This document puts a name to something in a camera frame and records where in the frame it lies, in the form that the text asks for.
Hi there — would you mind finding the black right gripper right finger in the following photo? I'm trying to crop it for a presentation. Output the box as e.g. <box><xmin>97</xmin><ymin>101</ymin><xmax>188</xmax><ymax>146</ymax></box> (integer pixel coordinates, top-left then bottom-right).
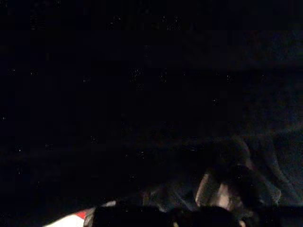
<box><xmin>170</xmin><ymin>205</ymin><xmax>240</xmax><ymax>227</ymax></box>

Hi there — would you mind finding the white and red cloth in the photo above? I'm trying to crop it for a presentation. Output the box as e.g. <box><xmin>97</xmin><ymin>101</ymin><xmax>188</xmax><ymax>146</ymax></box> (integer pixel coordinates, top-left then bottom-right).
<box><xmin>46</xmin><ymin>200</ymin><xmax>117</xmax><ymax>227</ymax></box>

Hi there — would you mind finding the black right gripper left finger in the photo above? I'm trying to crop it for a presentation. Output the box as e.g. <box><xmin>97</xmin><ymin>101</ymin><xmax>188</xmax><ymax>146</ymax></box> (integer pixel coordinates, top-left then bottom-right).
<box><xmin>92</xmin><ymin>205</ymin><xmax>170</xmax><ymax>227</ymax></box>

